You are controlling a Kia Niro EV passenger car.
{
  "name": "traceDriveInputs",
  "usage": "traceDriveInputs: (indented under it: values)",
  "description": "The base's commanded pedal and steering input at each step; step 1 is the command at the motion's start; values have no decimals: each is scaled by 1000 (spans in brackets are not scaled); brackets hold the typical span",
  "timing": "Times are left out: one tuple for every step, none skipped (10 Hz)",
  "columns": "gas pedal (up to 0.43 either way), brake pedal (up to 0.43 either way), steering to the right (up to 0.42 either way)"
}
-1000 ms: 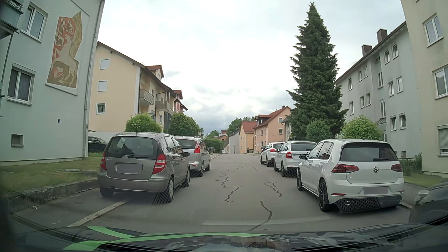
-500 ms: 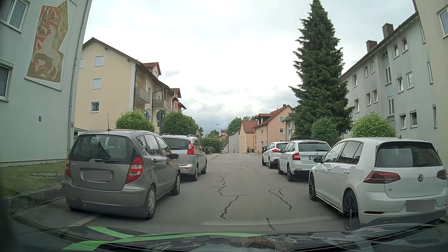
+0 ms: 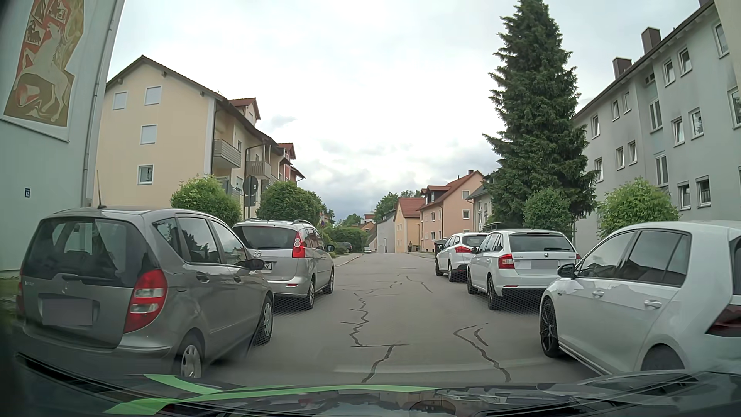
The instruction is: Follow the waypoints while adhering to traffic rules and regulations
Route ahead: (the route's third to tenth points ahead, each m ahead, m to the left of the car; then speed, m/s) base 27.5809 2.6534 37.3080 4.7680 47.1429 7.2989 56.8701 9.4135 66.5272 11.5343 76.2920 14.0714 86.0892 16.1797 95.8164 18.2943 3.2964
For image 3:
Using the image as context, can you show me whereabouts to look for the grey white house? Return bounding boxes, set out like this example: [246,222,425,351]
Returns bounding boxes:
[375,211,397,254]

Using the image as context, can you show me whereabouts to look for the grey asphalt road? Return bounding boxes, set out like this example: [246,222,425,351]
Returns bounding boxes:
[203,253,600,385]

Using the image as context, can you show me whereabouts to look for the grey compact car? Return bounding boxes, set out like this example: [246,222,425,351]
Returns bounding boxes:
[15,207,275,380]

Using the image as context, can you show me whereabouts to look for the yellow house red roof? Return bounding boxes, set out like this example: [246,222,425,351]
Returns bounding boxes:
[394,197,426,254]

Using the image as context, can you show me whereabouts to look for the trees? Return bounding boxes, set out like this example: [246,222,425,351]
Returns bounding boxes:
[339,189,423,227]

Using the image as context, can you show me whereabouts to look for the car's own bonnet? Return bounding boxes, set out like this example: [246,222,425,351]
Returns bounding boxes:
[0,354,741,417]

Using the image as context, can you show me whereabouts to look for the white estate car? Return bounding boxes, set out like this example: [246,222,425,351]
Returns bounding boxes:
[467,229,581,311]

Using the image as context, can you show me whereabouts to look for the grey apartment building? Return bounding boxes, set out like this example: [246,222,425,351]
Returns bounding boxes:
[572,0,741,256]

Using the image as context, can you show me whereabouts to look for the tall dark conifer tree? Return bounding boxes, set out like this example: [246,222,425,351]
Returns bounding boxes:
[483,0,597,228]

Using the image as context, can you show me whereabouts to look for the silver minivan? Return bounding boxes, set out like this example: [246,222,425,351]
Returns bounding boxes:
[232,219,336,310]

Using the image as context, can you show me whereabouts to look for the salmon pink house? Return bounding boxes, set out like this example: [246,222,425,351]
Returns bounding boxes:
[418,170,486,253]

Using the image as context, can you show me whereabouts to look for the round road sign on post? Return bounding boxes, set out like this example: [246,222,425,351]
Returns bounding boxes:
[242,175,259,221]

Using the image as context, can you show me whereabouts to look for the red roofed house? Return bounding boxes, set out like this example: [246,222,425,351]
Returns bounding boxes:
[277,142,306,185]

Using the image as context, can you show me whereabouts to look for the grey building with mural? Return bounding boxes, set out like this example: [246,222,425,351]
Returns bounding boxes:
[0,0,126,273]

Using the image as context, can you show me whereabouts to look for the round green bush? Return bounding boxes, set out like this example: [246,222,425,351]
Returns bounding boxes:
[170,175,243,227]
[257,181,328,227]
[597,177,680,238]
[523,187,574,237]

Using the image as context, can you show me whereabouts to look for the green hedge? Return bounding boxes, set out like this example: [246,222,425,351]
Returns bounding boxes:
[322,226,368,254]

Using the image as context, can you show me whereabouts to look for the white suv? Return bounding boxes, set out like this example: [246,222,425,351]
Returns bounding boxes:
[435,232,488,283]

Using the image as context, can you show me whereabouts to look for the cream apartment building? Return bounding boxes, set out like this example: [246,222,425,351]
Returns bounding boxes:
[94,56,287,220]

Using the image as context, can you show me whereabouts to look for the white hatchback car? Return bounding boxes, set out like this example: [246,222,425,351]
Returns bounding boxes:
[539,220,741,376]

